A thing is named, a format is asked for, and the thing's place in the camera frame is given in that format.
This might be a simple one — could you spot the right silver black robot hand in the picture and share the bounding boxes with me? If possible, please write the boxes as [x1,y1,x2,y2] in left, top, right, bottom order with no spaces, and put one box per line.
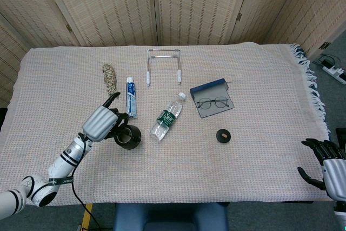
[297,138,346,202]

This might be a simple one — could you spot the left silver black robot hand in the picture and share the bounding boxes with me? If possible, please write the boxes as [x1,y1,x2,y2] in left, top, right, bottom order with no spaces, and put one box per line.
[82,92,130,143]

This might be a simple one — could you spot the dark green cast iron teapot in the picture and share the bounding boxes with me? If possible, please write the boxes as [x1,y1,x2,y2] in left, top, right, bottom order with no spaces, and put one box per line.
[114,113,142,151]

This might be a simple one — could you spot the small black lid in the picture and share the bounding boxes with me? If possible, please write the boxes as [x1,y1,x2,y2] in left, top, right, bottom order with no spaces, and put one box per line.
[216,128,231,143]

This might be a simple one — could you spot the blue white toothpaste tube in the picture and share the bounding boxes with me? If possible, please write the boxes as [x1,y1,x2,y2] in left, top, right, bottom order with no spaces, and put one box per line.
[125,76,138,120]

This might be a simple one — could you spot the black box on floor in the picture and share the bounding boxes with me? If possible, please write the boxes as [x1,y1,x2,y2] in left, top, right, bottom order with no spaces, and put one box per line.
[336,127,346,145]

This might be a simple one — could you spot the clear water bottle green label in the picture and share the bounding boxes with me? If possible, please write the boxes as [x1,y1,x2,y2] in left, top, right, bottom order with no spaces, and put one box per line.
[149,92,187,142]

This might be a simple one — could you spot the yellow floor tape strip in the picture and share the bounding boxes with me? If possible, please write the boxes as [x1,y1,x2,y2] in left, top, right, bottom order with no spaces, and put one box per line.
[81,203,93,231]

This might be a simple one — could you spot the beige woven tablecloth with fringe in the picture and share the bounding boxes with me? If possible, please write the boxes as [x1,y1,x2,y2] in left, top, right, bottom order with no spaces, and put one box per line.
[0,42,332,207]

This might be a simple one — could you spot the white power strip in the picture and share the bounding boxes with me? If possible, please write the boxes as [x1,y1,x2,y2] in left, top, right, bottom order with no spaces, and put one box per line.
[320,55,346,85]

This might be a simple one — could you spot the blue open glasses case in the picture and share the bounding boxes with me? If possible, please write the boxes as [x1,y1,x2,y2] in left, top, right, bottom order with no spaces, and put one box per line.
[189,78,235,119]

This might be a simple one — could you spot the blue padded seat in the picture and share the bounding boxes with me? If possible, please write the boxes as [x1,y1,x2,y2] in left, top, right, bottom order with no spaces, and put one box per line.
[113,202,229,231]

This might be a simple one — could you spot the woven folding screen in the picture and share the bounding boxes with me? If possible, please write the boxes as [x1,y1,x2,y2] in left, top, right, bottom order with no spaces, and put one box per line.
[0,0,346,107]

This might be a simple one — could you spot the beige braided rope bundle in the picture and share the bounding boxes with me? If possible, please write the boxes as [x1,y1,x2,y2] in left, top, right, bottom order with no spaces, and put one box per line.
[102,63,119,98]

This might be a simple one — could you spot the metal wire stand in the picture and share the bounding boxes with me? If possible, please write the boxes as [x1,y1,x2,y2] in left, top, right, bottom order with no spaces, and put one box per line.
[147,49,182,87]

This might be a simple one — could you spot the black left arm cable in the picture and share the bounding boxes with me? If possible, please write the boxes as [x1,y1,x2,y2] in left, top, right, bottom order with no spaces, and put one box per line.
[70,133,109,231]

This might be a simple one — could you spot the thin black frame eyeglasses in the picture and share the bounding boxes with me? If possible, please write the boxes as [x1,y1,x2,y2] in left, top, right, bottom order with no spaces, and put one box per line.
[196,97,230,110]

